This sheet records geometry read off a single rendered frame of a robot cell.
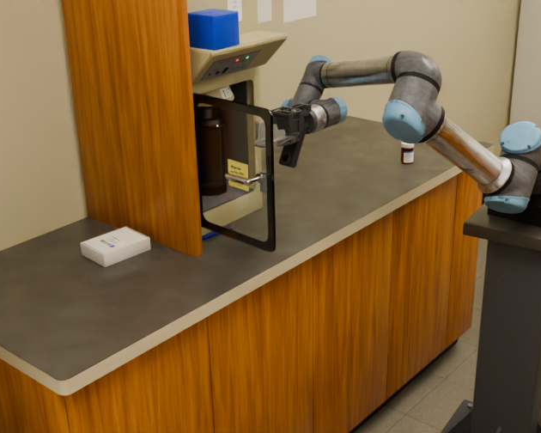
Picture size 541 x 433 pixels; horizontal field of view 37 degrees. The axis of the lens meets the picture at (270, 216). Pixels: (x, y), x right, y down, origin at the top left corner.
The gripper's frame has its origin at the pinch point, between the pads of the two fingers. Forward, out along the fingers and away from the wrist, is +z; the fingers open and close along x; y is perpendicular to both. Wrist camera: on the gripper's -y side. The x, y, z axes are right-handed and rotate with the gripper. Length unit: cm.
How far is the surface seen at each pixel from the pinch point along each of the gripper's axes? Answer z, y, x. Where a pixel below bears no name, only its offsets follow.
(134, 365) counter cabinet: 49, -42, 1
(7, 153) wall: 32, -7, -69
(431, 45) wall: -211, -16, -69
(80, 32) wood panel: 10, 26, -59
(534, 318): -67, -64, 53
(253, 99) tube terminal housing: -27.4, 2.7, -26.4
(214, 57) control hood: 0.0, 21.7, -15.1
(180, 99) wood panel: 9.6, 11.9, -18.8
